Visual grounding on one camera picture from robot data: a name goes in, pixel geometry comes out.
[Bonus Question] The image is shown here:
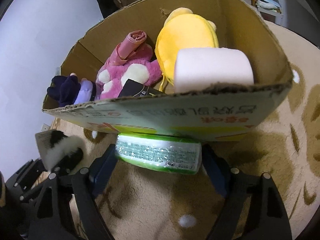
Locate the green tissue pack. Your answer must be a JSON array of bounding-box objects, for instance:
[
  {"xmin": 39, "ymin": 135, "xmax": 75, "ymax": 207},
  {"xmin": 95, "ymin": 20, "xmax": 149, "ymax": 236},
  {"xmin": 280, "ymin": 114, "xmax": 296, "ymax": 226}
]
[{"xmin": 116, "ymin": 133, "xmax": 202, "ymax": 174}]

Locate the black white fluffy plush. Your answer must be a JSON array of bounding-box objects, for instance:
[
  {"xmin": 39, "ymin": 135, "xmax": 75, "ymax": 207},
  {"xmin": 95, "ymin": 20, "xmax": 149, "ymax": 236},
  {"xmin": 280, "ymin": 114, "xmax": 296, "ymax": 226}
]
[{"xmin": 38, "ymin": 129, "xmax": 85, "ymax": 172}]

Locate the yellow dog plush toy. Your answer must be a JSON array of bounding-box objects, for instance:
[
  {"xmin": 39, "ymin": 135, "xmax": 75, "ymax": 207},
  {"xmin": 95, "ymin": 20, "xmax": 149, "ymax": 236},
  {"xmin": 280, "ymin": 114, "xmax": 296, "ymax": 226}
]
[{"xmin": 155, "ymin": 7, "xmax": 219, "ymax": 85}]

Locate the pink swirl roll cake plush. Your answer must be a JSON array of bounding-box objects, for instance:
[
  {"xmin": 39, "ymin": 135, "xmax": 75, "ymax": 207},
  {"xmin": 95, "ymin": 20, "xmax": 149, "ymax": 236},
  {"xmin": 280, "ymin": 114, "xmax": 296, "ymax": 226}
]
[{"xmin": 174, "ymin": 48, "xmax": 254, "ymax": 93}]

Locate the small dark card packet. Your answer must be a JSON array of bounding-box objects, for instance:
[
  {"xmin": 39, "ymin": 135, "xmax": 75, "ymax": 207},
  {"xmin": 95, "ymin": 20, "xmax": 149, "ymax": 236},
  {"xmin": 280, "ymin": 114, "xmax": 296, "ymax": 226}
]
[{"xmin": 118, "ymin": 79, "xmax": 164, "ymax": 98}]

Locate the beige patterned round rug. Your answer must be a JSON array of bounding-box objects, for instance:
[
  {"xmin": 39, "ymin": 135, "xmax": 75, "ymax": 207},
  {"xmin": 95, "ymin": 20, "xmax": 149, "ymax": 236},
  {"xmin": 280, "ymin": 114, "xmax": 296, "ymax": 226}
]
[{"xmin": 49, "ymin": 19, "xmax": 320, "ymax": 240}]

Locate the pink bear plush toy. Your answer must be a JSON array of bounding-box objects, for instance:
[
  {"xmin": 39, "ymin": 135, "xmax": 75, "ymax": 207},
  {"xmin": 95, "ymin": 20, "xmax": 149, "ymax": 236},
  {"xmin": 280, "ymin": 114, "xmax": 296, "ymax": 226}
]
[{"xmin": 95, "ymin": 44, "xmax": 162, "ymax": 100}]

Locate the white-haired blindfolded plush doll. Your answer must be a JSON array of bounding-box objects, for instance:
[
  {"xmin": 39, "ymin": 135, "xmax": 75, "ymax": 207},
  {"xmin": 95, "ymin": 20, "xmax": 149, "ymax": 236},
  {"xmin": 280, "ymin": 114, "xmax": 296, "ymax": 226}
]
[{"xmin": 47, "ymin": 73, "xmax": 101, "ymax": 107}]

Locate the upper wall outlet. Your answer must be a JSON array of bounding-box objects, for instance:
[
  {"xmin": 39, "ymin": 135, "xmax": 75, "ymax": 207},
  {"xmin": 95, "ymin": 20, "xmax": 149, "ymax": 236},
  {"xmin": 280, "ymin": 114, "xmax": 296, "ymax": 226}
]
[{"xmin": 41, "ymin": 124, "xmax": 50, "ymax": 132}]

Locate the pink plastic bag roll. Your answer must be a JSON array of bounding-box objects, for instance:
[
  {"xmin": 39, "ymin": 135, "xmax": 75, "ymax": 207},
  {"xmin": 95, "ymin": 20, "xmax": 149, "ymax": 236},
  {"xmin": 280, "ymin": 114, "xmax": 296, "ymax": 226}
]
[{"xmin": 106, "ymin": 30, "xmax": 147, "ymax": 66}]

